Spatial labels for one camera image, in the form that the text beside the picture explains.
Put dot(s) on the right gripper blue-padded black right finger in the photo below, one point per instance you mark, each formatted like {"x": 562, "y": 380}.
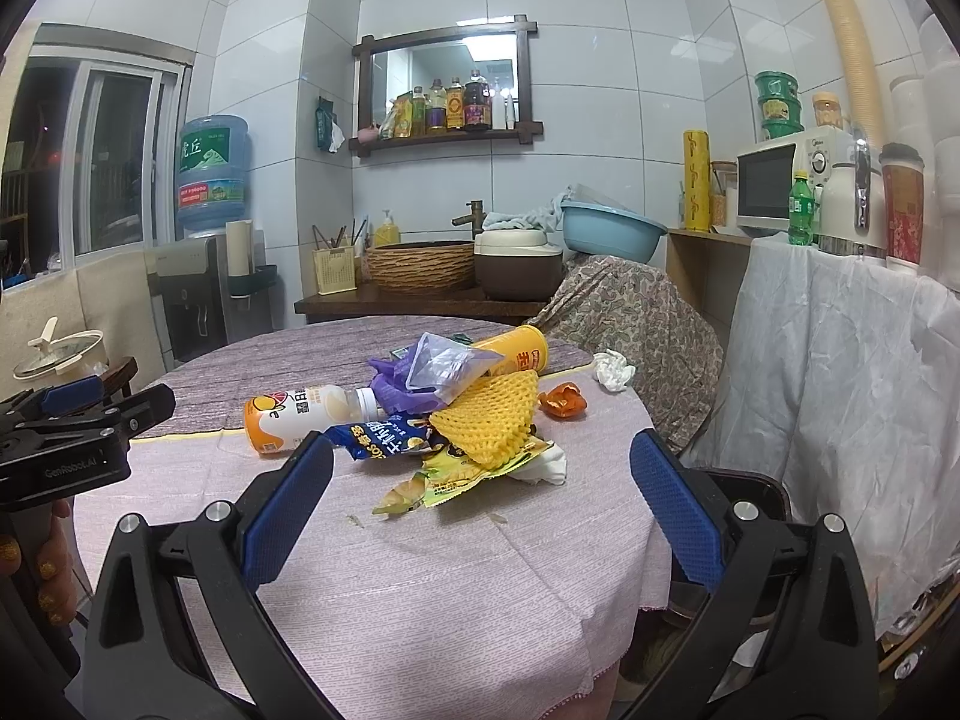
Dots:
{"x": 785, "y": 630}

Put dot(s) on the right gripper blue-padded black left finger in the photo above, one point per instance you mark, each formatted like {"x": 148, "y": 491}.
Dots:
{"x": 142, "y": 656}

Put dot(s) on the yogurt drink bottle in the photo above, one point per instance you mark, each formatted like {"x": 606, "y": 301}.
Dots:
{"x": 276, "y": 423}

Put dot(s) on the white tissue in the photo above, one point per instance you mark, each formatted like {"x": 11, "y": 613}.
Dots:
{"x": 613, "y": 371}

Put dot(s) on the blue snack wrapper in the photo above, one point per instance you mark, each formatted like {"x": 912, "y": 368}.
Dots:
{"x": 395, "y": 436}

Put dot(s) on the yellow-green chips bag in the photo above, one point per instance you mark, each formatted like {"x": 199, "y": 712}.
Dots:
{"x": 448, "y": 475}

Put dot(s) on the yellow foam fruit net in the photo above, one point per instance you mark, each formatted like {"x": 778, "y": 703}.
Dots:
{"x": 490, "y": 422}

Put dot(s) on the clear plastic bag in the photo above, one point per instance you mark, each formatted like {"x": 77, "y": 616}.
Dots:
{"x": 447, "y": 366}

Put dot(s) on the purple plastic glove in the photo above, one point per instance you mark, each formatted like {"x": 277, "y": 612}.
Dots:
{"x": 389, "y": 385}

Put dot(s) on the left hand yellow nails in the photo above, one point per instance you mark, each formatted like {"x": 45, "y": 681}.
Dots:
{"x": 57, "y": 594}

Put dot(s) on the pot with glass lid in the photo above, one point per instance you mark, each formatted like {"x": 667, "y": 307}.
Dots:
{"x": 55, "y": 360}

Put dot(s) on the purple woven table mat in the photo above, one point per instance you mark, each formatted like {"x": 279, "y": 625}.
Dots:
{"x": 211, "y": 390}

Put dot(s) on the water dispenser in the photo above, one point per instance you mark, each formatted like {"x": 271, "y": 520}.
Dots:
{"x": 204, "y": 306}

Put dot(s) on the paper towel roll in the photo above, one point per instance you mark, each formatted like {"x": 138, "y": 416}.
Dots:
{"x": 239, "y": 249}

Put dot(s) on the pink tablecloth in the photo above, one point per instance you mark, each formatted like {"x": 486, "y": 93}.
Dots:
{"x": 511, "y": 601}

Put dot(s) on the white cloth cover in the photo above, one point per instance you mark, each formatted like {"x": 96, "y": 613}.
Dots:
{"x": 841, "y": 382}

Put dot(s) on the white napkin under wrappers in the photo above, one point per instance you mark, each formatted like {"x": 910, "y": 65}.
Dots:
{"x": 550, "y": 467}

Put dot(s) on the chopstick holder box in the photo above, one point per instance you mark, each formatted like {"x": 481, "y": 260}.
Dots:
{"x": 334, "y": 270}

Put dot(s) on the blue water jug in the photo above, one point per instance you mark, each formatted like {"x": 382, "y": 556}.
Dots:
{"x": 213, "y": 166}

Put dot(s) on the orange peel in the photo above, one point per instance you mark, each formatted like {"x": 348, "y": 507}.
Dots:
{"x": 565, "y": 401}

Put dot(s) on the yellow soap dispenser bottle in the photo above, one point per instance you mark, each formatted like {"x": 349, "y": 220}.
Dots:
{"x": 387, "y": 233}

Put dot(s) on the woven wicker basket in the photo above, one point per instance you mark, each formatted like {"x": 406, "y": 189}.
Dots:
{"x": 430, "y": 266}

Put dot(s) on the floral cloth covered object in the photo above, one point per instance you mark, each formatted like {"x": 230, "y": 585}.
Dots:
{"x": 610, "y": 304}

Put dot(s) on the yellow chips canister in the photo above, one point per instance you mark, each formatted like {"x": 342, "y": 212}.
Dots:
{"x": 523, "y": 348}

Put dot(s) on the white thermos kettle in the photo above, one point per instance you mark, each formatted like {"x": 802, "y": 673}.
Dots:
{"x": 853, "y": 217}

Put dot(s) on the green soda bottle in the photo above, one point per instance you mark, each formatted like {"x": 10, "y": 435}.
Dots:
{"x": 801, "y": 210}

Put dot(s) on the light blue plastic basin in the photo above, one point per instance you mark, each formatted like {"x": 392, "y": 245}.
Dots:
{"x": 596, "y": 229}

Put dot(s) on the brass faucet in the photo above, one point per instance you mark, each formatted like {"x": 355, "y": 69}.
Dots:
{"x": 474, "y": 218}

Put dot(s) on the white microwave oven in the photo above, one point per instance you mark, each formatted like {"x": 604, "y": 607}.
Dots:
{"x": 766, "y": 171}

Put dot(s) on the brown rice cooker pot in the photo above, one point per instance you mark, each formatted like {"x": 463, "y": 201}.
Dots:
{"x": 517, "y": 264}

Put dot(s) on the red paper cup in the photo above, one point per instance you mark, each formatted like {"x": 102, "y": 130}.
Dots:
{"x": 903, "y": 174}

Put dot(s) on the yellow wrap roll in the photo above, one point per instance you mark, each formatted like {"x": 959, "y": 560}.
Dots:
{"x": 696, "y": 182}

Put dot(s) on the dark oil bottle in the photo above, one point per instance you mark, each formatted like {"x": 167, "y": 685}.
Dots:
{"x": 477, "y": 103}

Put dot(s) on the green instant noodle cups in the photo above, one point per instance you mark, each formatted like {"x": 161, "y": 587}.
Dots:
{"x": 778, "y": 104}

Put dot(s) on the window frame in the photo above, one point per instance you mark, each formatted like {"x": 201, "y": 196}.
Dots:
{"x": 90, "y": 126}

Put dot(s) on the green tissue pack on wall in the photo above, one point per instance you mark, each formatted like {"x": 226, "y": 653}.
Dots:
{"x": 329, "y": 135}

